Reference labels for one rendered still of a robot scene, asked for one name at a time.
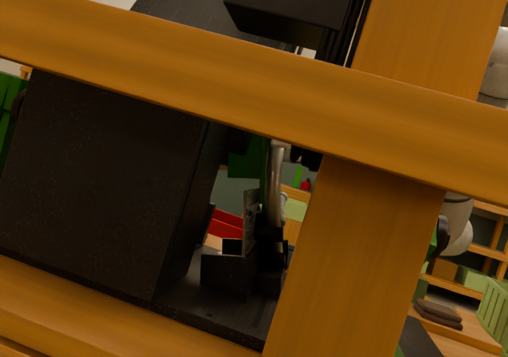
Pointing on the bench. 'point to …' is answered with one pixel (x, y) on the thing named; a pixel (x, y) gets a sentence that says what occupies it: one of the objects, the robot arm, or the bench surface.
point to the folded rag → (438, 314)
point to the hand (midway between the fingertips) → (288, 148)
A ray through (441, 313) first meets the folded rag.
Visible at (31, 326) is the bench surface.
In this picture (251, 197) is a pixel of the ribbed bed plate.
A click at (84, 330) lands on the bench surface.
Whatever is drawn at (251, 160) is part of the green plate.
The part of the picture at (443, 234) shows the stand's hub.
